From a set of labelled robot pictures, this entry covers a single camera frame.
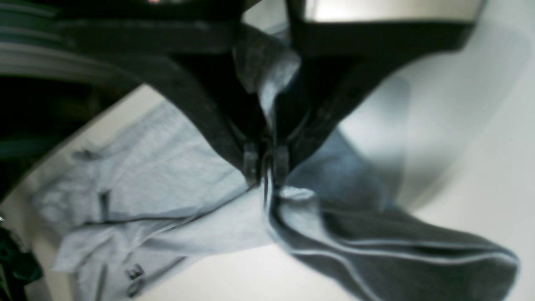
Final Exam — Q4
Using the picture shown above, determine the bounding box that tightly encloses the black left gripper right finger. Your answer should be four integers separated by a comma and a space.
273, 0, 476, 184

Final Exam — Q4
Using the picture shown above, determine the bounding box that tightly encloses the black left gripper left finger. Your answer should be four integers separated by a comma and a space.
56, 0, 265, 186

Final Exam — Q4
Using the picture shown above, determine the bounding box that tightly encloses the grey T-shirt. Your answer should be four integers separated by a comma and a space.
30, 26, 520, 301

